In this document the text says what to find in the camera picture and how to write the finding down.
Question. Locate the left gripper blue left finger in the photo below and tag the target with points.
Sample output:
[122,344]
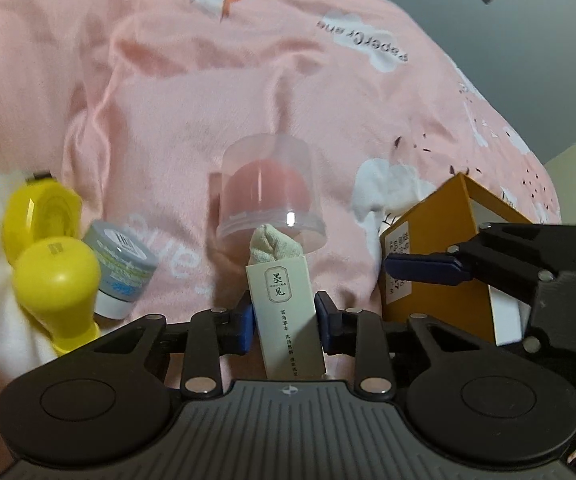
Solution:
[243,324]

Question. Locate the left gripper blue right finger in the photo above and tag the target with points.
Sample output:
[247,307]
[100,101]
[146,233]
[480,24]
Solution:
[327,321]

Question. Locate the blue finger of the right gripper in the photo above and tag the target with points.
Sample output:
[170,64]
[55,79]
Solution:
[438,269]

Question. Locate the white paper tea sachet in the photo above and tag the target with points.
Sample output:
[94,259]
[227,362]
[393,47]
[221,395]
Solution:
[283,303]

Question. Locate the orange cardboard box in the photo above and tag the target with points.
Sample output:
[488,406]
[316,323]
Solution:
[450,215]

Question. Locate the grey white cream jar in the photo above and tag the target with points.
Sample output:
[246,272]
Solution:
[127,267]

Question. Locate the clear case with pink sponge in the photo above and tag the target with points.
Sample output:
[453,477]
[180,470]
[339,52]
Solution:
[269,179]

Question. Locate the yellow bulb-shaped bottle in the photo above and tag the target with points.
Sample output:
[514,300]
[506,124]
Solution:
[56,281]

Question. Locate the yellow tape measure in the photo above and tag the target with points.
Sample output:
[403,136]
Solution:
[41,208]

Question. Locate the pink printed bed quilt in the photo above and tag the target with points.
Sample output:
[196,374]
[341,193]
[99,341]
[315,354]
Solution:
[133,103]

